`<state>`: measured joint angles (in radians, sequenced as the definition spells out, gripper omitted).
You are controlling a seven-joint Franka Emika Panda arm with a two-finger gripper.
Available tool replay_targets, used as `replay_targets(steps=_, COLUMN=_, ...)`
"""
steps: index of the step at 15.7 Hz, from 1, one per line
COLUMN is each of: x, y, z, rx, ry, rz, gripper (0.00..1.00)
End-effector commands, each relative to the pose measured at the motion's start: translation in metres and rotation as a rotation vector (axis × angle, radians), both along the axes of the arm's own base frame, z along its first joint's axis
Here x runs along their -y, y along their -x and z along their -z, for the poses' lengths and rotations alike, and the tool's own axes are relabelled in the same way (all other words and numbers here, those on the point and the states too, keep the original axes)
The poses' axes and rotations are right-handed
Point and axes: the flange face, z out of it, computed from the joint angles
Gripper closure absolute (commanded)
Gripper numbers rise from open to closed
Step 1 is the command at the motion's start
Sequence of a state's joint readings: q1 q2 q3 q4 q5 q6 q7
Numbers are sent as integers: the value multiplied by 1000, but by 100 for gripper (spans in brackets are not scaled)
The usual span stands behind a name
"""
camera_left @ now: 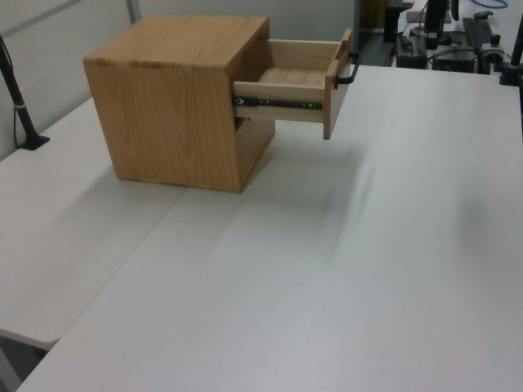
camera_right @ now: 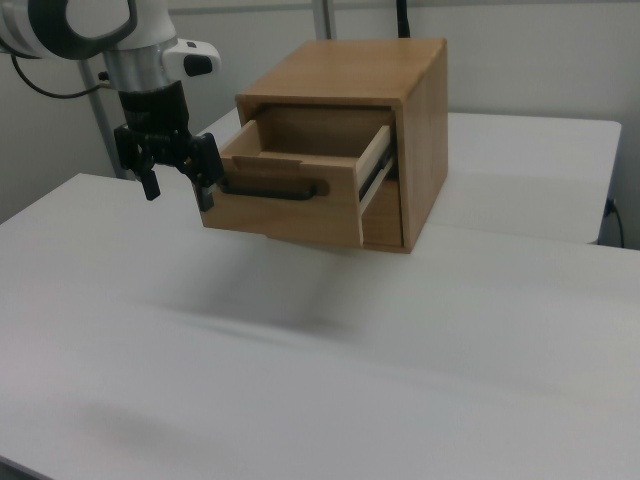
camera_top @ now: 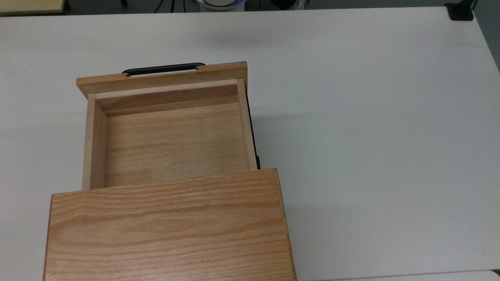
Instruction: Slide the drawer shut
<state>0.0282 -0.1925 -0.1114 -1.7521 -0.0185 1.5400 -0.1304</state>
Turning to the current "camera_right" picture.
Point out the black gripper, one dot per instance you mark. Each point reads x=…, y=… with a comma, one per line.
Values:
x=155, y=120

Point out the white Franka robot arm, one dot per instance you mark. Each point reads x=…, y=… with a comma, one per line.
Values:
x=145, y=65

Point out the wooden drawer cabinet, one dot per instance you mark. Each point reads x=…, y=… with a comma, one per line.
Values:
x=425, y=150

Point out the aluminium frame post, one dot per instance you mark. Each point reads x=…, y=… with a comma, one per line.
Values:
x=100, y=125
x=322, y=20

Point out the black camera stand pole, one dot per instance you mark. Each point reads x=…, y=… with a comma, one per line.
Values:
x=404, y=20

